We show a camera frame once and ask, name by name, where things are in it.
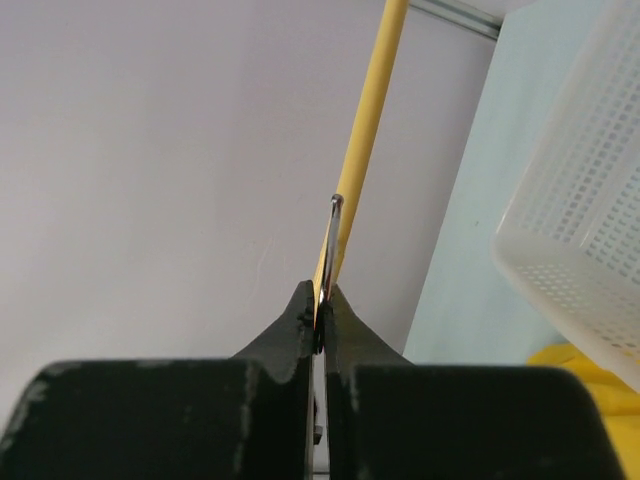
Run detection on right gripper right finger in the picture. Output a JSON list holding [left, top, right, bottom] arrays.
[[319, 288, 624, 479]]

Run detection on yellow shorts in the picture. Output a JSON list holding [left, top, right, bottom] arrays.
[[527, 343, 639, 479]]

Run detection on white plastic basket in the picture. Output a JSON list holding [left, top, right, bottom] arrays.
[[492, 1, 639, 388]]

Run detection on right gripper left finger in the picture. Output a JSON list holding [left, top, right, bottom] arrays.
[[1, 281, 314, 479]]

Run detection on yellow clothes hanger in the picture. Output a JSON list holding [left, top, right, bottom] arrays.
[[313, 1, 409, 307]]

